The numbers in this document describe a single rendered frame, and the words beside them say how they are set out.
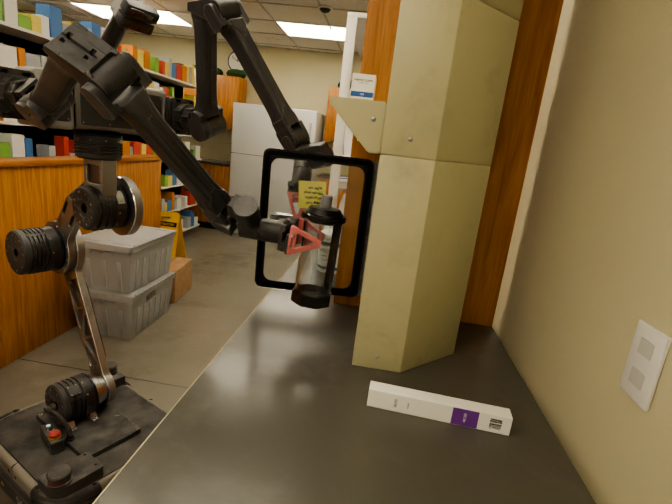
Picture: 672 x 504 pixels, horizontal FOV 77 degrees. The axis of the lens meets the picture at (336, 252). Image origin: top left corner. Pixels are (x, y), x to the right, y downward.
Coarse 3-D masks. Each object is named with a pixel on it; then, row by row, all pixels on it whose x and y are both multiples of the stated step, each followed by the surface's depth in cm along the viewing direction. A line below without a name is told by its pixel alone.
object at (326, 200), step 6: (324, 198) 99; (330, 198) 100; (324, 204) 100; (330, 204) 100; (306, 210) 100; (312, 210) 98; (318, 210) 98; (324, 210) 98; (330, 210) 99; (336, 210) 100; (324, 216) 97; (330, 216) 98; (336, 216) 98; (342, 216) 101
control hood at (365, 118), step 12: (336, 108) 84; (348, 108) 84; (360, 108) 83; (372, 108) 83; (384, 108) 83; (348, 120) 84; (360, 120) 84; (372, 120) 84; (384, 120) 84; (360, 132) 84; (372, 132) 84; (372, 144) 85
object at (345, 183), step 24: (288, 168) 116; (312, 168) 116; (336, 168) 116; (360, 168) 116; (288, 192) 118; (312, 192) 118; (336, 192) 118; (360, 192) 118; (288, 216) 120; (264, 264) 123; (288, 264) 123; (336, 264) 123
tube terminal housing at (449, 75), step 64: (448, 0) 77; (448, 64) 80; (384, 128) 84; (448, 128) 84; (384, 192) 87; (448, 192) 89; (384, 256) 90; (448, 256) 95; (384, 320) 93; (448, 320) 102
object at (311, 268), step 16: (304, 224) 101; (320, 224) 98; (336, 224) 98; (304, 240) 100; (320, 240) 99; (336, 240) 101; (304, 256) 101; (320, 256) 100; (336, 256) 103; (304, 272) 101; (320, 272) 101; (304, 288) 102; (320, 288) 102
